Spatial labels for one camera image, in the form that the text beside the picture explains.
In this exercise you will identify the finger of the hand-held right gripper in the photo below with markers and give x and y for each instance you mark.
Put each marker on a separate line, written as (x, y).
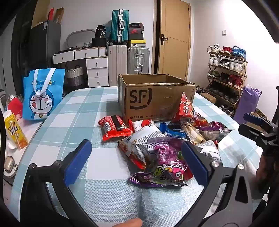
(248, 131)
(252, 117)

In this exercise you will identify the blue cookie packet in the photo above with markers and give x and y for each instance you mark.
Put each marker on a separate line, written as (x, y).
(172, 129)

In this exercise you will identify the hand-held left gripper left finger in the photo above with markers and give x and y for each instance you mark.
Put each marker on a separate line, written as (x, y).
(78, 161)

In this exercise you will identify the woven laundry basket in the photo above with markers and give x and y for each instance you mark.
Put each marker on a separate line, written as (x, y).
(75, 76)

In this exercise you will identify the red white balloon packet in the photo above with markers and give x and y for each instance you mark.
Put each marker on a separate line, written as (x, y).
(142, 125)

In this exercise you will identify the wooden door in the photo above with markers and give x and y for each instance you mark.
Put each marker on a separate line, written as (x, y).
(174, 43)

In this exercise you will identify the scattered dark sneakers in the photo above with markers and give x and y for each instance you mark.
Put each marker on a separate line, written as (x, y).
(201, 89)

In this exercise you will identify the purple white snack packet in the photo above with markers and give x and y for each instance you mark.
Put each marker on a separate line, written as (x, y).
(214, 128)

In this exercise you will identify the red black shoe box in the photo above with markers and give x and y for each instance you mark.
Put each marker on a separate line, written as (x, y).
(135, 31)

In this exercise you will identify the cream suitcase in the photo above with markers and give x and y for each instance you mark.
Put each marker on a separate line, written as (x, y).
(117, 65)

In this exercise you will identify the white earbuds case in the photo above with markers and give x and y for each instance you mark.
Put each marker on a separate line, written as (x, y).
(9, 164)

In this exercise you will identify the red black snack packet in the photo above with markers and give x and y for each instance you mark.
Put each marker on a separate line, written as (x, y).
(109, 128)

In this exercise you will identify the black labelled bag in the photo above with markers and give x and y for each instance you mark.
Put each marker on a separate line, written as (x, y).
(100, 32)

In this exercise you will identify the wooden shoe rack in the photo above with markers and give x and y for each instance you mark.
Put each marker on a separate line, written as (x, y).
(227, 56)

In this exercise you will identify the yellow drink carton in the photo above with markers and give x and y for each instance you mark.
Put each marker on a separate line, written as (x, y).
(15, 131)

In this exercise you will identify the purple bag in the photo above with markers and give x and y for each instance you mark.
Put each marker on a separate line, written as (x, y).
(247, 104)

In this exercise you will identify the flat cardboard sheet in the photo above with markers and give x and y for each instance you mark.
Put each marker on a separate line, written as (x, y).
(40, 13)

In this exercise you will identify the teal suitcase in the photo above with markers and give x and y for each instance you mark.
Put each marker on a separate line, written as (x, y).
(118, 26)

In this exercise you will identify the black round box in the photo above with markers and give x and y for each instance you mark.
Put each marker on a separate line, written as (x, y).
(98, 42)

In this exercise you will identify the grey white snack packet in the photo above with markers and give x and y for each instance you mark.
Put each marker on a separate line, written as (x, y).
(209, 150)

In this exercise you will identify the brown cardboard box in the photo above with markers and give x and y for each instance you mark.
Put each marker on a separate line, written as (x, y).
(152, 98)

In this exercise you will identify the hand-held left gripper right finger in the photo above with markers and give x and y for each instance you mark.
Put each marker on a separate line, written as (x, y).
(194, 161)

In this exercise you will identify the silver suitcase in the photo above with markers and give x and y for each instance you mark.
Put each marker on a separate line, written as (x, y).
(138, 60)

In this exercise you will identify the small white basket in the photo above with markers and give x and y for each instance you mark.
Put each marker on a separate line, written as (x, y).
(87, 44)

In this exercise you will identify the patterned cardboard box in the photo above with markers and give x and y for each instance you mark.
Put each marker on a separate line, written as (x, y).
(260, 114)

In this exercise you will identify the red grey noodle packet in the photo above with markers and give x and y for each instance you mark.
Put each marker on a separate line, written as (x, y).
(143, 135)

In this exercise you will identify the red packet beside tote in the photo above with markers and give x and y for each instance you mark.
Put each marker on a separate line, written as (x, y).
(15, 107)

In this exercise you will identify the person's left hand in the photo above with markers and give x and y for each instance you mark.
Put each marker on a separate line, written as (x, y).
(128, 223)

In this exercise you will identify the red triangular snack packet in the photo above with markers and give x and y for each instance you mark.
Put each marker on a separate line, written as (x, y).
(185, 107)

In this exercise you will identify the grey oval frame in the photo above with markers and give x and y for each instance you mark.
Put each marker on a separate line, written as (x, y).
(69, 37)

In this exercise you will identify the white drawer cabinet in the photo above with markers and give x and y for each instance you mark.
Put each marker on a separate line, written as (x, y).
(97, 72)

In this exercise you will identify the gold snack packet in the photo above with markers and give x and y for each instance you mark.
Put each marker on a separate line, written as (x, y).
(194, 134)

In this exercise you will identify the yellow shoe box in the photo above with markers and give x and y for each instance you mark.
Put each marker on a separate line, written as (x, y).
(137, 43)

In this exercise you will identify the small cardboard box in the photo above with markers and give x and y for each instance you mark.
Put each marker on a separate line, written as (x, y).
(208, 98)

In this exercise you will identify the group of assorted shoes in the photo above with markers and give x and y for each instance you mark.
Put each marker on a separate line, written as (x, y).
(235, 79)

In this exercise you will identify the blue cartoon cat tote bag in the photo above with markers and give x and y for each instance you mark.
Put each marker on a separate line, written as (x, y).
(43, 93)

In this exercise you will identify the grey refrigerator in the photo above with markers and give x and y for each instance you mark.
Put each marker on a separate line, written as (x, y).
(43, 45)

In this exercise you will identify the dark wardrobe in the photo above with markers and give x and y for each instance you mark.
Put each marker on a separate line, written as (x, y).
(21, 43)

